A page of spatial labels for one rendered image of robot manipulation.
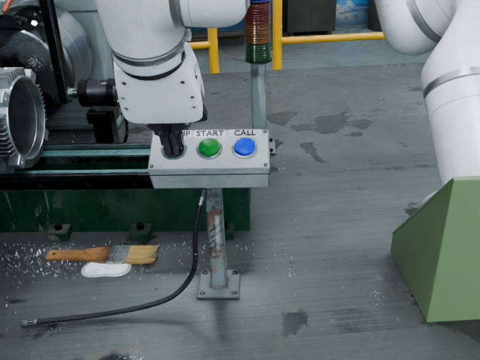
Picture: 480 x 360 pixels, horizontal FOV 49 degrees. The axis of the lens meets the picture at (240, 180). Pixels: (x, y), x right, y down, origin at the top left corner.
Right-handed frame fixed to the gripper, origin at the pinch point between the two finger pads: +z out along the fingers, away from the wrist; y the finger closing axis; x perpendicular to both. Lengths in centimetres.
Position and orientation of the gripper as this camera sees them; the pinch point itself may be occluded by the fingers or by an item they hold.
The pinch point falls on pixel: (171, 137)
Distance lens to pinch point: 72.8
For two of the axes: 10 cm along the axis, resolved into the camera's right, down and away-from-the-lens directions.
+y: -10.0, 0.1, 0.4
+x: -0.1, 8.4, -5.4
